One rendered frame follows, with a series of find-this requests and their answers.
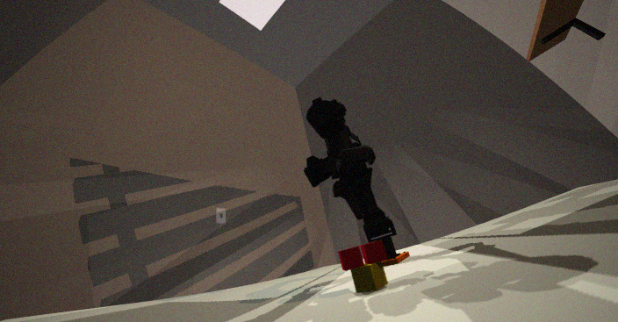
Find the olive yellow cube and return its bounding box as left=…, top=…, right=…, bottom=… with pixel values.
left=351, top=261, right=388, bottom=293

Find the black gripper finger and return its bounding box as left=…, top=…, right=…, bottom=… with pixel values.
left=340, top=167, right=373, bottom=214
left=335, top=189, right=363, bottom=220

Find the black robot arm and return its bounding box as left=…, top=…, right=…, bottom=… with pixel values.
left=304, top=97, right=401, bottom=260

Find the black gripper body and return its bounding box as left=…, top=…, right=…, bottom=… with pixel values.
left=327, top=140, right=377, bottom=197

